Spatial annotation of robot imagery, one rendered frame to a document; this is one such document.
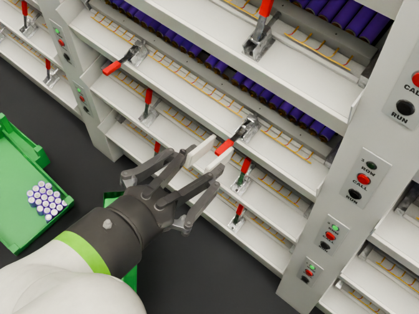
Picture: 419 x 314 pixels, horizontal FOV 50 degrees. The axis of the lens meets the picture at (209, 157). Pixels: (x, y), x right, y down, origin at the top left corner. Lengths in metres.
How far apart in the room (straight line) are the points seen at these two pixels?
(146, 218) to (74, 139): 0.92
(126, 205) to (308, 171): 0.31
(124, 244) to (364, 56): 0.37
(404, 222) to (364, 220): 0.06
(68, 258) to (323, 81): 0.38
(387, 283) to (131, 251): 0.51
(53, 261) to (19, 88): 1.19
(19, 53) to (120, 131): 0.45
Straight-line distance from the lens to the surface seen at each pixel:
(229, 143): 0.74
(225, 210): 1.13
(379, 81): 0.51
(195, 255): 1.25
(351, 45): 0.60
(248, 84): 0.80
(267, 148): 0.76
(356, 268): 0.91
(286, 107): 0.77
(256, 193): 0.94
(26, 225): 1.36
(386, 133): 0.56
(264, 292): 1.23
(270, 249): 1.10
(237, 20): 0.66
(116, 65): 0.86
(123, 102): 1.09
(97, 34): 0.96
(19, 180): 1.39
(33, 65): 1.51
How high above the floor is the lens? 1.18
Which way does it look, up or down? 58 degrees down
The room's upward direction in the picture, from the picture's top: straight up
